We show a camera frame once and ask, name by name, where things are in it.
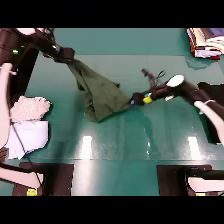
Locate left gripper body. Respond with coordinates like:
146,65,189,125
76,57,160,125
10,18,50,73
58,47,77,63

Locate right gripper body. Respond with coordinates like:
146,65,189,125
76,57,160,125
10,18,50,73
130,88,155,106

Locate dark green garment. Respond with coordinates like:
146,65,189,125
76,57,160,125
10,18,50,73
66,58,135,124

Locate beige textured garment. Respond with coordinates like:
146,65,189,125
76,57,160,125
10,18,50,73
9,95,52,123

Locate cream garment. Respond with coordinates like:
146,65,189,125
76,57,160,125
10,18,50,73
191,27,216,46

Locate white garment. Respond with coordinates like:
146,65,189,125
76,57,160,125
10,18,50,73
5,120,50,161

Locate purple garment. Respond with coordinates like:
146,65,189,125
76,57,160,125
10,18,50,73
208,27,224,38

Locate black cable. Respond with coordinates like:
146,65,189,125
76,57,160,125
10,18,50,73
10,121,45,196

